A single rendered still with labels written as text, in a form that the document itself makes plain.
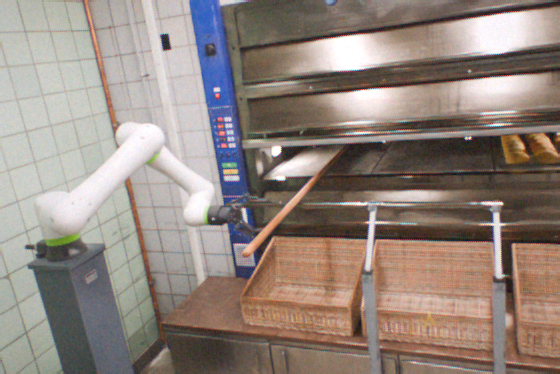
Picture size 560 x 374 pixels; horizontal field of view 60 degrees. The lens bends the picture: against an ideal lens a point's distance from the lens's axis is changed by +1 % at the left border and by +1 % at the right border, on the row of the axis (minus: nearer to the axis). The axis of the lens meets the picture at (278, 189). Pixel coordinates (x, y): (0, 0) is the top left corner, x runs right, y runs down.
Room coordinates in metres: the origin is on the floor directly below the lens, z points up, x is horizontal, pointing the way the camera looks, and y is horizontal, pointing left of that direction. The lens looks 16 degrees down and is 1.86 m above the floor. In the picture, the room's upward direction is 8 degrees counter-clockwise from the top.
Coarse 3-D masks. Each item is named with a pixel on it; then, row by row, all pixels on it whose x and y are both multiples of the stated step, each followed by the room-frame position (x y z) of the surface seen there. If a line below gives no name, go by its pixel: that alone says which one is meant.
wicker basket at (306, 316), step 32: (288, 256) 2.46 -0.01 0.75; (320, 256) 2.38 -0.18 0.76; (352, 256) 2.31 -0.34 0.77; (256, 288) 2.25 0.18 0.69; (288, 288) 2.39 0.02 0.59; (320, 288) 2.34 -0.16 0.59; (352, 288) 2.28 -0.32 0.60; (256, 320) 2.07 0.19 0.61; (288, 320) 2.00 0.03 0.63; (320, 320) 1.93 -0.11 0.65; (352, 320) 1.90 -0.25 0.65
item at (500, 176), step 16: (288, 176) 2.56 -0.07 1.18; (304, 176) 2.51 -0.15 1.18; (336, 176) 2.42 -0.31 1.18; (352, 176) 2.38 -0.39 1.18; (368, 176) 2.34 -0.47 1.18; (384, 176) 2.30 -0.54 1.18; (400, 176) 2.27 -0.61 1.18; (416, 176) 2.23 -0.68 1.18; (432, 176) 2.20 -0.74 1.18; (448, 176) 2.18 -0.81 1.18; (464, 176) 2.15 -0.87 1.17; (480, 176) 2.12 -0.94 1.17; (496, 176) 2.09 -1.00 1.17; (512, 176) 2.07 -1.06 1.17; (528, 176) 2.04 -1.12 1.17; (544, 176) 2.02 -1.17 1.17
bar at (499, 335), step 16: (368, 208) 1.96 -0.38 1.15; (416, 208) 1.88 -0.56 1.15; (432, 208) 1.86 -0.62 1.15; (448, 208) 1.83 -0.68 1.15; (464, 208) 1.81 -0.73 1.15; (480, 208) 1.78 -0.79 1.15; (496, 208) 1.75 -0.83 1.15; (496, 224) 1.72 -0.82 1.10; (368, 240) 1.85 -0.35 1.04; (496, 240) 1.67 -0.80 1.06; (368, 256) 1.81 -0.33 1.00; (496, 256) 1.63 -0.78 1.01; (368, 272) 1.75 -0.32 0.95; (496, 272) 1.59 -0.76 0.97; (368, 288) 1.74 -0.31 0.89; (496, 288) 1.55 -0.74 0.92; (368, 304) 1.74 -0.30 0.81; (496, 304) 1.55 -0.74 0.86; (368, 320) 1.74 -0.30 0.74; (496, 320) 1.55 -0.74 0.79; (368, 336) 1.75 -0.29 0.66; (496, 336) 1.55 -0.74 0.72; (496, 352) 1.55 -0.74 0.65; (496, 368) 1.55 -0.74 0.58
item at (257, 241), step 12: (348, 144) 3.06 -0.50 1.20; (336, 156) 2.76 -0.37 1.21; (324, 168) 2.52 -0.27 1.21; (312, 180) 2.31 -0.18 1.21; (300, 192) 2.13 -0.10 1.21; (288, 204) 1.98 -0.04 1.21; (276, 216) 1.84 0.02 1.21; (264, 228) 1.73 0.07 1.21; (252, 240) 1.63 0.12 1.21; (252, 252) 1.57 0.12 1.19
